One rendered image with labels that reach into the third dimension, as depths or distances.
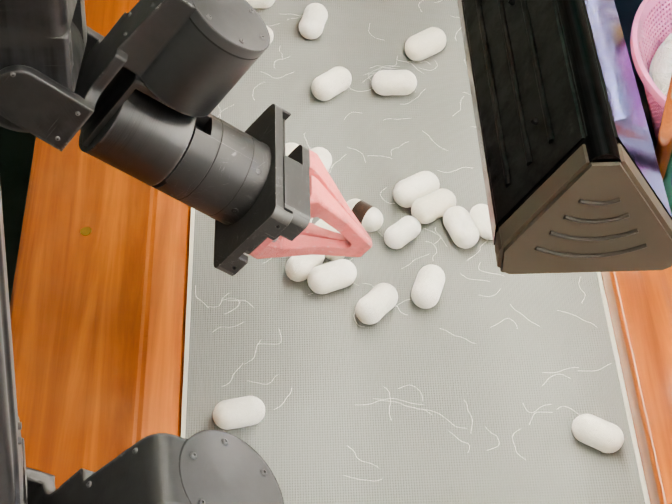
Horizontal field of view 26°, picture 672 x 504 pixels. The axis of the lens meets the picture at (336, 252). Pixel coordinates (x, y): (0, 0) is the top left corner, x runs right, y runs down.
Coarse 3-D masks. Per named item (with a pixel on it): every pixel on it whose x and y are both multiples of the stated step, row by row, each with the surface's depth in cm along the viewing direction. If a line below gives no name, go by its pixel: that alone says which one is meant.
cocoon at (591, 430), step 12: (576, 420) 95; (588, 420) 94; (600, 420) 95; (576, 432) 95; (588, 432) 94; (600, 432) 94; (612, 432) 94; (588, 444) 95; (600, 444) 94; (612, 444) 94
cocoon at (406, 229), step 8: (408, 216) 107; (400, 224) 107; (408, 224) 107; (416, 224) 107; (392, 232) 106; (400, 232) 106; (408, 232) 107; (416, 232) 107; (384, 240) 107; (392, 240) 106; (400, 240) 106; (408, 240) 107; (392, 248) 107
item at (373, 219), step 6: (348, 204) 108; (354, 204) 108; (372, 210) 108; (378, 210) 108; (366, 216) 107; (372, 216) 107; (378, 216) 108; (366, 222) 107; (372, 222) 107; (378, 222) 108; (366, 228) 108; (372, 228) 108; (378, 228) 108
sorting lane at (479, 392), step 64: (320, 0) 128; (384, 0) 128; (448, 0) 128; (256, 64) 122; (320, 64) 122; (384, 64) 122; (448, 64) 122; (320, 128) 116; (384, 128) 116; (448, 128) 116; (384, 192) 112; (192, 256) 107; (384, 256) 107; (448, 256) 107; (192, 320) 103; (256, 320) 103; (320, 320) 103; (384, 320) 103; (448, 320) 103; (512, 320) 103; (576, 320) 103; (192, 384) 99; (256, 384) 99; (320, 384) 99; (384, 384) 99; (448, 384) 99; (512, 384) 99; (576, 384) 99; (256, 448) 95; (320, 448) 95; (384, 448) 95; (448, 448) 95; (512, 448) 95; (576, 448) 95
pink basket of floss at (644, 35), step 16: (656, 0) 124; (640, 16) 121; (656, 16) 125; (640, 32) 122; (656, 32) 125; (640, 48) 121; (656, 48) 126; (640, 64) 117; (656, 96) 115; (656, 112) 119; (656, 128) 122
